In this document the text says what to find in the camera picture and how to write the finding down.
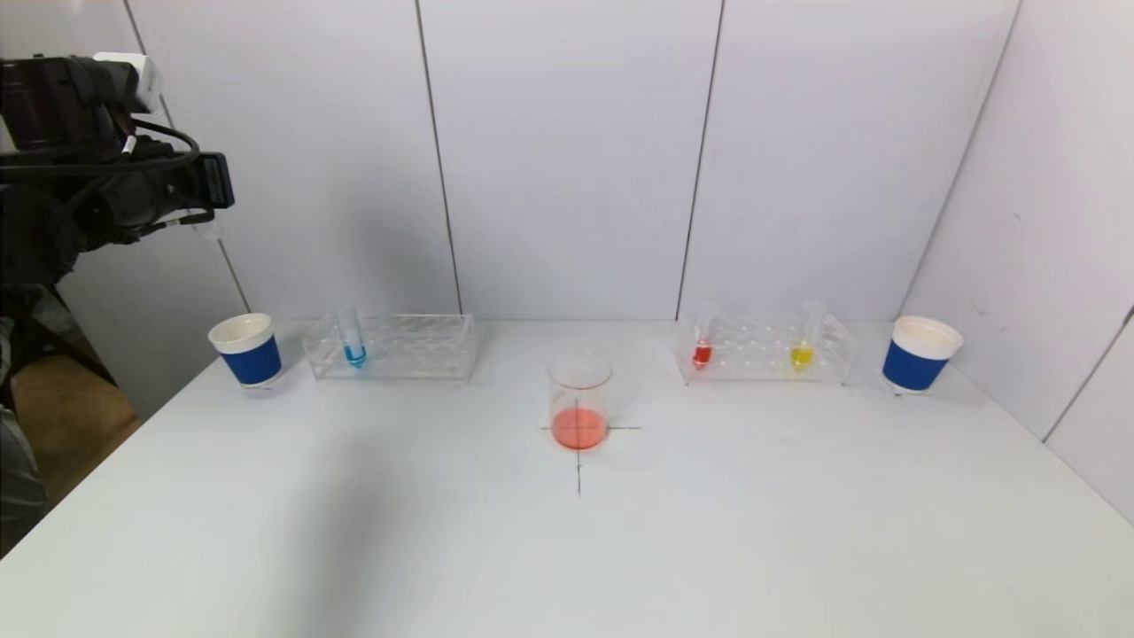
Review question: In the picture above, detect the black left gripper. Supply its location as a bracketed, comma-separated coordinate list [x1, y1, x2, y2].
[161, 152, 236, 209]

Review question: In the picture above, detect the test tube with yellow pigment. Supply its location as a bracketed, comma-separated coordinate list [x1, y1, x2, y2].
[788, 301, 827, 371]

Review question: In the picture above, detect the test tube with blue pigment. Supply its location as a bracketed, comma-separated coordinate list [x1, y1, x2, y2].
[337, 303, 369, 371]

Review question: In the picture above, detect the clear acrylic test tube rack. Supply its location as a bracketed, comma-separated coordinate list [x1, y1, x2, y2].
[303, 314, 479, 384]
[673, 310, 858, 387]

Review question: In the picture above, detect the clear glass beaker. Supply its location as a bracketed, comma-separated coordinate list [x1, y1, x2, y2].
[547, 352, 614, 451]

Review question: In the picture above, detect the test tube with red pigment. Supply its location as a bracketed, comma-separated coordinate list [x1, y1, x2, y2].
[690, 301, 720, 371]

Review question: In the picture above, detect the white paper cup blue sleeve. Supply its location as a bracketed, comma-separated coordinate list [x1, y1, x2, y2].
[208, 313, 284, 391]
[880, 316, 962, 396]

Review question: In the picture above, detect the person in grey clothing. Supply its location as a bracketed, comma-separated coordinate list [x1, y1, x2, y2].
[0, 408, 45, 550]

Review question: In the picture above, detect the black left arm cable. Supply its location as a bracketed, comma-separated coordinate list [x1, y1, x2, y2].
[0, 120, 218, 231]

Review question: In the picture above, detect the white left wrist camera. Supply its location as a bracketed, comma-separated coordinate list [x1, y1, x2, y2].
[93, 51, 165, 114]

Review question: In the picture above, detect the black metal frame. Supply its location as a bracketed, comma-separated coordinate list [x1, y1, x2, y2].
[0, 284, 116, 391]

